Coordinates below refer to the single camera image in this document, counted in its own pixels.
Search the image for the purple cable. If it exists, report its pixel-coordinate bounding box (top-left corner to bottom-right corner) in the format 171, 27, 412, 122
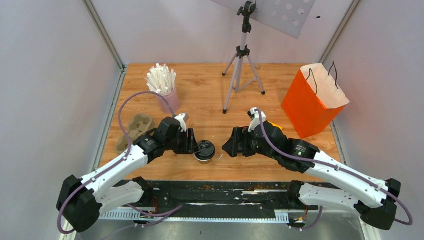
57, 91, 178, 235
255, 109, 414, 227

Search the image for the pink translucent straw holder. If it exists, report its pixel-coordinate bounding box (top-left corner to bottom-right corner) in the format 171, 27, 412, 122
156, 87, 181, 114

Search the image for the yellow triangular plastic bracket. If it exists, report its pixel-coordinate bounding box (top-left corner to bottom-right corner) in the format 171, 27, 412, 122
268, 121, 284, 131

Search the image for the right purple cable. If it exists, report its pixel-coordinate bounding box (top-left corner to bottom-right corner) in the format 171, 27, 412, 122
255, 109, 414, 227

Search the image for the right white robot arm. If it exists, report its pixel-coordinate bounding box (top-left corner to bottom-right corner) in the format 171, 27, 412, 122
222, 122, 401, 231

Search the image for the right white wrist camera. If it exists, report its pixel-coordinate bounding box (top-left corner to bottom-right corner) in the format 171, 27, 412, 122
247, 107, 266, 132

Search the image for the grey perforated panel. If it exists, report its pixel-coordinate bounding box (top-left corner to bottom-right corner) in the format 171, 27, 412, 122
214, 0, 315, 39

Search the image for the grey pulp cup carrier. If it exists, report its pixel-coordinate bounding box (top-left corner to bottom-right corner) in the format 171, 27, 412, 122
115, 113, 155, 155

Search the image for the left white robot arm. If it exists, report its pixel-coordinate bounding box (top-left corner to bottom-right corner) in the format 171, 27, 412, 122
56, 113, 199, 233

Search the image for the bundle of white straws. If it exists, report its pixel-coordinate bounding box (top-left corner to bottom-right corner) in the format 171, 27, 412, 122
145, 63, 177, 96

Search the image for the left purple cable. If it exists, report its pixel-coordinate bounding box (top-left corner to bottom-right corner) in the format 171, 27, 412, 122
57, 91, 178, 235

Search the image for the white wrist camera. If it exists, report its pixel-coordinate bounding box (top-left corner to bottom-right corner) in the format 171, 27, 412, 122
174, 112, 189, 132
247, 107, 266, 132

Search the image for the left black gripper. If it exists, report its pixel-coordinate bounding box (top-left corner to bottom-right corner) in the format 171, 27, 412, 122
165, 128, 202, 155

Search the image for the silver camera tripod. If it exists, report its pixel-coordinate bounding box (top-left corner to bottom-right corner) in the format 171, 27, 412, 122
222, 0, 266, 115

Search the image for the orange paper bag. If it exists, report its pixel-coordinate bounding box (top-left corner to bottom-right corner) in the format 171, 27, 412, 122
281, 62, 350, 139

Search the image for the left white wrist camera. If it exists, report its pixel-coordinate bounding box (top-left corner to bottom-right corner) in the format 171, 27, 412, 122
174, 112, 189, 132

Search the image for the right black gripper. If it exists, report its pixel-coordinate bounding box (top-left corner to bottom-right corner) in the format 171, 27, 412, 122
222, 126, 279, 161

